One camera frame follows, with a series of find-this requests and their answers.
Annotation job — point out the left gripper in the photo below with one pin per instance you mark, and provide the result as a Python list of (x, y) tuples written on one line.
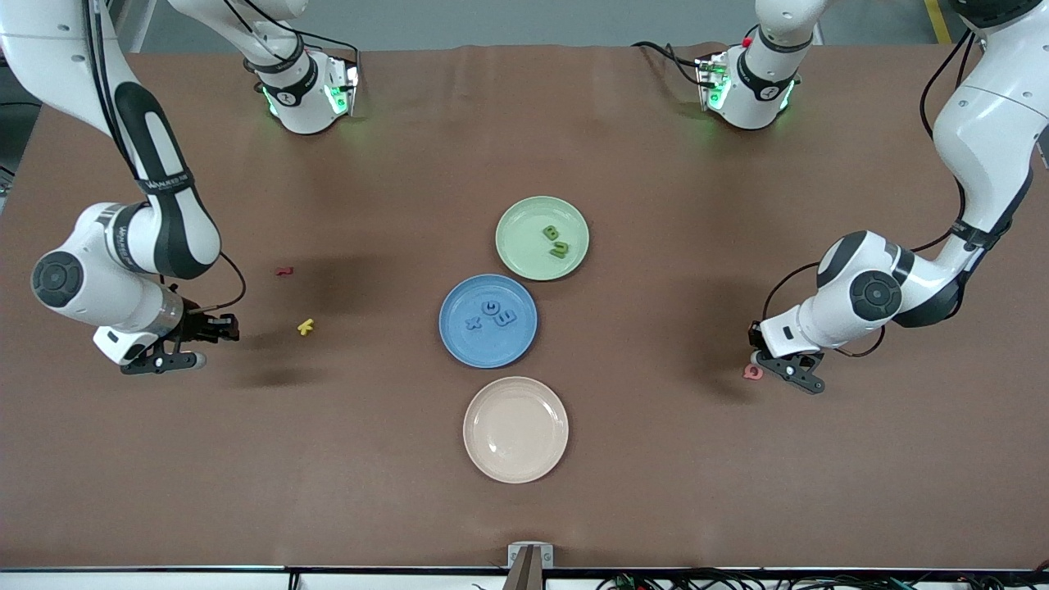
[(752, 336)]

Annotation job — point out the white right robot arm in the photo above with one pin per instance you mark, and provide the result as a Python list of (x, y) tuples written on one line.
[(49, 49)]

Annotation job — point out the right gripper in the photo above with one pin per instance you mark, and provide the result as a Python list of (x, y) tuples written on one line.
[(199, 324)]

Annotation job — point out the yellow foam letter K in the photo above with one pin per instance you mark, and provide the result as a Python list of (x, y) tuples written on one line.
[(304, 328)]

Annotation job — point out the blue plate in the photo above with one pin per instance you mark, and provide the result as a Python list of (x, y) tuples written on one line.
[(492, 348)]

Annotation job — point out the red foam letter Q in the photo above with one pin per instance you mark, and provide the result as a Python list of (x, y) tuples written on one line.
[(750, 374)]

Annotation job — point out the beige plate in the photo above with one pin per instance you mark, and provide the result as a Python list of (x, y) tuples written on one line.
[(516, 430)]

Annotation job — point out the brown table cover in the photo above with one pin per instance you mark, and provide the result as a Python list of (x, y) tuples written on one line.
[(656, 492)]

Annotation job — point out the blue foam letter E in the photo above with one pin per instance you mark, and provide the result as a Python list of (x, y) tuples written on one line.
[(505, 323)]

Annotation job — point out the green plate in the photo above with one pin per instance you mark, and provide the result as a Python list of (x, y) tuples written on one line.
[(524, 246)]

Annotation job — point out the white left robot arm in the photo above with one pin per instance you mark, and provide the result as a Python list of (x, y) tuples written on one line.
[(992, 123)]

